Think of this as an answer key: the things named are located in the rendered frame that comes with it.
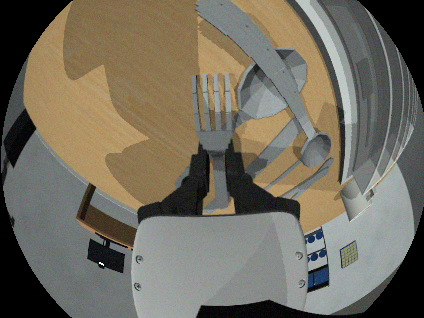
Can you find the white mug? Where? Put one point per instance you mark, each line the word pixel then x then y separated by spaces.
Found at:
pixel 354 202

